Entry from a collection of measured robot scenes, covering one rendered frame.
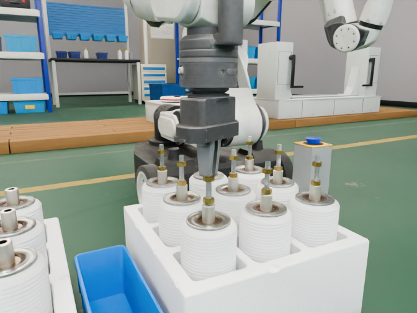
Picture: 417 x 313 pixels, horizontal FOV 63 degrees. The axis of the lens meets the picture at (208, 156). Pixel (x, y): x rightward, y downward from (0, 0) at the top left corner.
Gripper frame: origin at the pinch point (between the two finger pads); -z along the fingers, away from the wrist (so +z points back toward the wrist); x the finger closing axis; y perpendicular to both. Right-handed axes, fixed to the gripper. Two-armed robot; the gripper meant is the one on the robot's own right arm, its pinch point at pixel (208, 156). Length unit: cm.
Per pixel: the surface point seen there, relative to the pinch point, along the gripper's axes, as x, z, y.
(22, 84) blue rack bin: 157, 0, 448
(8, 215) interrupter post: -22.6, -8.6, 22.1
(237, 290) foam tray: -2.1, -20.0, -7.6
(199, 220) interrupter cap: -0.7, -11.2, 1.4
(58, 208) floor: 16, -37, 86
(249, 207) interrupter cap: 8.8, -11.0, -2.5
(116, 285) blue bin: -1.8, -33.9, 25.6
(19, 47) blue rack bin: 159, 47, 446
